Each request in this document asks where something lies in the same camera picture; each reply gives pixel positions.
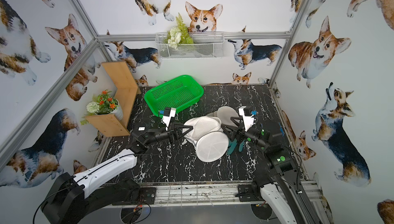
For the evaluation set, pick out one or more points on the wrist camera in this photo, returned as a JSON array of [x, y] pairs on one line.
[[167, 115], [248, 115]]

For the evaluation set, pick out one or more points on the green rubber glove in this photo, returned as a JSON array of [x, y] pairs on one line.
[[233, 144]]

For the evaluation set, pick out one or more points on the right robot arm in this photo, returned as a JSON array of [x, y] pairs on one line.
[[284, 193]]

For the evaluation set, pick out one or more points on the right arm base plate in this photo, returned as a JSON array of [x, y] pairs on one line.
[[249, 193]]

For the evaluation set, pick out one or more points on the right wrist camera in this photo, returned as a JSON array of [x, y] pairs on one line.
[[248, 115]]

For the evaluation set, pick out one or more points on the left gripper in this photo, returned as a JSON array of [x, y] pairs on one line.
[[172, 133]]

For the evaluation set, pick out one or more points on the white wire wall basket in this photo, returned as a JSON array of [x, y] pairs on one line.
[[199, 45]]

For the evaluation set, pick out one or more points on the cream mesh laundry bag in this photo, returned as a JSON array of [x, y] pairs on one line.
[[224, 114]]

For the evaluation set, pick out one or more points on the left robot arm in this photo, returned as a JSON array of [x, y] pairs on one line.
[[72, 197]]

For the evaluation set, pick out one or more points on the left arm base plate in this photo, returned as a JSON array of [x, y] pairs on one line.
[[145, 194]]

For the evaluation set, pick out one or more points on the white flower fern bouquet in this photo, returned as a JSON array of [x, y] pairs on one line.
[[178, 37]]

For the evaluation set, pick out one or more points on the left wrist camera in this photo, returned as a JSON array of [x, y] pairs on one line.
[[167, 115]]

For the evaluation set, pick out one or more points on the green plastic basket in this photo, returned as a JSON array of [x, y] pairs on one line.
[[179, 93]]

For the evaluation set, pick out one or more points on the potted flower plant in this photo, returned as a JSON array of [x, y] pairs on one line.
[[103, 104]]

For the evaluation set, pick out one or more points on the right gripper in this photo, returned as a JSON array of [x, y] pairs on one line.
[[239, 133]]

